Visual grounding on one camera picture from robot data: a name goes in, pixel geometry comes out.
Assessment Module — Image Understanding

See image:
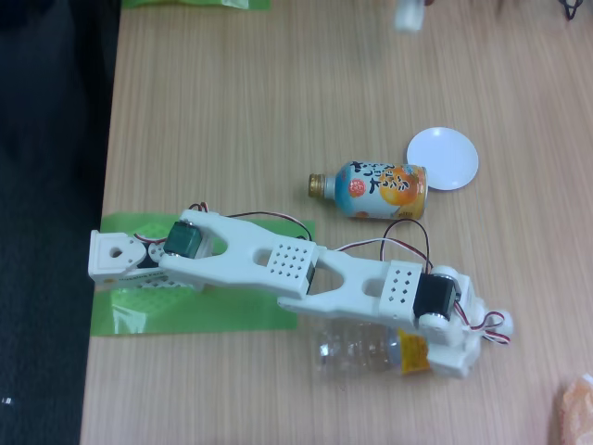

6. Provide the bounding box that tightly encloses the clear plastic bottle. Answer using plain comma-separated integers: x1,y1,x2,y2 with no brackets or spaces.
316,311,516,380

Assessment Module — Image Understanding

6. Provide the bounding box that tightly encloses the orange juice bottle can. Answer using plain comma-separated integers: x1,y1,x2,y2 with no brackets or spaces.
308,160,428,222

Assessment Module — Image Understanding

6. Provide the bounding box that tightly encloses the orange plastic bag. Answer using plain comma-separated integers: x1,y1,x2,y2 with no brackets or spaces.
558,373,593,445

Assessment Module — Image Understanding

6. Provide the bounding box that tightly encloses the white round plate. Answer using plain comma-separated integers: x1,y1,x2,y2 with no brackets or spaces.
406,126,480,192

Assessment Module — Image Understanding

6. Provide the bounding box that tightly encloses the long green tape strip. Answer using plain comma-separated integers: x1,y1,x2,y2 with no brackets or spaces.
91,286,298,337

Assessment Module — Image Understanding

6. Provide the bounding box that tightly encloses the green plastic sheet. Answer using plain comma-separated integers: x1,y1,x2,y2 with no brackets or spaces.
120,0,271,11

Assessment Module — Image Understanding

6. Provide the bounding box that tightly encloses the black cable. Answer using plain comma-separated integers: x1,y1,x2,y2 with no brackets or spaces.
558,0,586,22

